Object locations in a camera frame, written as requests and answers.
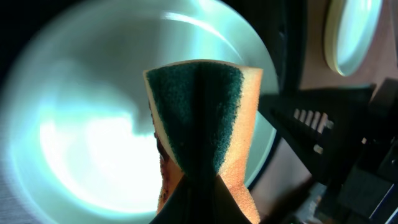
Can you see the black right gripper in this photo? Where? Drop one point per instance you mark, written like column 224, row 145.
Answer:
column 341, row 138

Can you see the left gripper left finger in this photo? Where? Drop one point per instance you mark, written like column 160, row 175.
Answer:
column 180, row 206

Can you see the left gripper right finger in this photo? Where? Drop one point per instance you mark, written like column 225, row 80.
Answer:
column 216, row 205

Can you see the yellow sponge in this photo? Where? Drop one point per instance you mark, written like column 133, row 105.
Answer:
column 204, row 113

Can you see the mint plate with sauce smear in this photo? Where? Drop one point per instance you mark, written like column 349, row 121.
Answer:
column 349, row 30

